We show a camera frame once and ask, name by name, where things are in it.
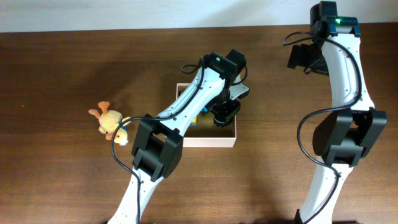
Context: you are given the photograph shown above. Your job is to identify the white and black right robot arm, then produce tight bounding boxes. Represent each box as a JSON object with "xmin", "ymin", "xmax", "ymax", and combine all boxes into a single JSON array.
[{"xmin": 287, "ymin": 1, "xmax": 387, "ymax": 223}]

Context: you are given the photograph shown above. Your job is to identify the yellow plush duck toy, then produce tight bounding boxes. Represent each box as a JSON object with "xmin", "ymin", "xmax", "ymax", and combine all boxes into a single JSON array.
[{"xmin": 88, "ymin": 101, "xmax": 130, "ymax": 146}]

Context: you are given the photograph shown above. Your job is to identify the yellow and grey toy truck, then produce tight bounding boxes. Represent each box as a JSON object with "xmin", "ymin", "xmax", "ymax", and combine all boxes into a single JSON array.
[{"xmin": 190, "ymin": 116, "xmax": 198, "ymax": 126}]

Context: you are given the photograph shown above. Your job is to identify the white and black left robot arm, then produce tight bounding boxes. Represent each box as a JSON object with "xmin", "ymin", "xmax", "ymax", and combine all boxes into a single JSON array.
[{"xmin": 107, "ymin": 49, "xmax": 249, "ymax": 224}]

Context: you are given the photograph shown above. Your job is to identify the small black round cap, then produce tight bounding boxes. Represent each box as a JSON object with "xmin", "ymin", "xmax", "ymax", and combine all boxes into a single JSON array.
[{"xmin": 213, "ymin": 118, "xmax": 228, "ymax": 127}]

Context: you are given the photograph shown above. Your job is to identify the pink open cardboard box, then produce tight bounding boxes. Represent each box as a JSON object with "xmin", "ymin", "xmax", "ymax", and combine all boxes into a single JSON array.
[{"xmin": 175, "ymin": 82, "xmax": 238, "ymax": 148}]

